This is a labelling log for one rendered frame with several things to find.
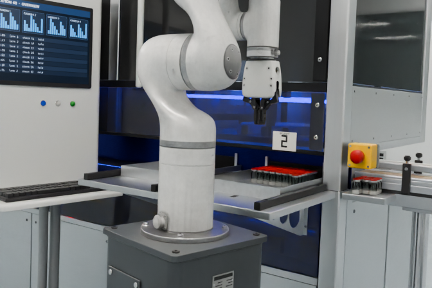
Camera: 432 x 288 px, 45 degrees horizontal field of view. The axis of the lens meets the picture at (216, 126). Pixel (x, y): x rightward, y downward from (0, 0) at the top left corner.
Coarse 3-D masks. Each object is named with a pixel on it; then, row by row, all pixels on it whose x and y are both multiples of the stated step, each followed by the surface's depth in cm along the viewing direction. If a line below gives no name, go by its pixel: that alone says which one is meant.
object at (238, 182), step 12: (216, 180) 151; (228, 180) 164; (240, 180) 170; (312, 180) 155; (228, 192) 148; (240, 192) 146; (252, 192) 144; (264, 192) 141; (276, 192) 139; (288, 192) 142
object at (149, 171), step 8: (128, 168) 171; (136, 168) 169; (144, 168) 167; (152, 168) 185; (216, 168) 173; (224, 168) 177; (232, 168) 181; (240, 168) 186; (128, 176) 171; (136, 176) 169; (144, 176) 167; (152, 176) 165
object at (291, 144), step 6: (276, 132) 168; (282, 132) 167; (288, 132) 166; (294, 132) 164; (276, 138) 168; (282, 138) 167; (288, 138) 166; (294, 138) 164; (276, 144) 168; (288, 144) 166; (294, 144) 164; (288, 150) 166; (294, 150) 164
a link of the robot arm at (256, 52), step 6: (252, 48) 136; (258, 48) 134; (264, 48) 134; (270, 48) 135; (276, 48) 137; (252, 54) 136; (258, 54) 135; (264, 54) 134; (270, 54) 135; (276, 54) 136
